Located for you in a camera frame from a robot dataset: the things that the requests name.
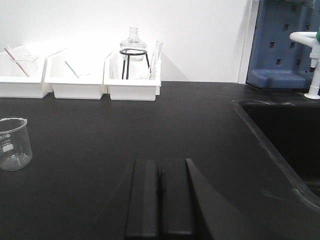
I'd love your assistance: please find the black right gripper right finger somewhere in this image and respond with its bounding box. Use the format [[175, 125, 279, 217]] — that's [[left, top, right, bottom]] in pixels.
[[160, 159, 240, 240]]

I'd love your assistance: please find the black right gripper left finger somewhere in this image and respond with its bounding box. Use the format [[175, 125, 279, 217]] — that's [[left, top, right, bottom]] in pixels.
[[125, 159, 159, 238]]

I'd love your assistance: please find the clear glass beaker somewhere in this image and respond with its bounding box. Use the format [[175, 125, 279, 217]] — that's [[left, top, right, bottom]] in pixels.
[[0, 116, 33, 171]]

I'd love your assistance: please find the black lab sink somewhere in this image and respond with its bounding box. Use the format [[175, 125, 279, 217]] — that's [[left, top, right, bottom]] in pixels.
[[231, 100, 320, 212]]

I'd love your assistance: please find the right white plastic bin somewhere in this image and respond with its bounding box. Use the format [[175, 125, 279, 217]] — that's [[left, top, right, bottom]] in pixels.
[[103, 49, 161, 101]]

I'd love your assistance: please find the white plastic bin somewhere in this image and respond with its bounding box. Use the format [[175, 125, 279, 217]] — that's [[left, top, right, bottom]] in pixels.
[[0, 45, 53, 99], [103, 49, 161, 101], [44, 47, 113, 100]]

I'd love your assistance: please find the clear glass test tube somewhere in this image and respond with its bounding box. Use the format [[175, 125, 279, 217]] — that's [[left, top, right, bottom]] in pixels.
[[149, 40, 164, 80]]

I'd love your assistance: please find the middle white plastic bin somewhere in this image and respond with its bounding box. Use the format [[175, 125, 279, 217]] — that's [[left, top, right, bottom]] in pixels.
[[44, 47, 113, 100]]

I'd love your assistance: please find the blue pegboard drying rack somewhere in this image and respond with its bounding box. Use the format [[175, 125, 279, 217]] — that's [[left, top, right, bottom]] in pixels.
[[246, 0, 320, 89]]

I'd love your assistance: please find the clear glass flask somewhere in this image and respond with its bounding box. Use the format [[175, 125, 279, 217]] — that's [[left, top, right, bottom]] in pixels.
[[119, 27, 147, 53]]

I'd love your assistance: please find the green glass rod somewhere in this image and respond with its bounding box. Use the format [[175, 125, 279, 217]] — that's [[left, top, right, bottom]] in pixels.
[[64, 61, 80, 79]]

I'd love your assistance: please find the left white plastic bin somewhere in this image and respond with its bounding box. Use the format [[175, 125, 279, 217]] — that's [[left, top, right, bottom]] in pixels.
[[0, 45, 53, 99]]

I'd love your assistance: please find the white lab faucet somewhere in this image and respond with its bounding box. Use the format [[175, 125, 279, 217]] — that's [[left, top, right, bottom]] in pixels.
[[289, 29, 320, 100]]

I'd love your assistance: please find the red glass rod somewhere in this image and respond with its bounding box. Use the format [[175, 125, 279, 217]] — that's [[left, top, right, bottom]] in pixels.
[[3, 47, 29, 77]]

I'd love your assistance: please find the black metal ring stand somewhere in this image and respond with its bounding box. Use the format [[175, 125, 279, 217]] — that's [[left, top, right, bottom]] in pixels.
[[119, 48, 150, 80]]

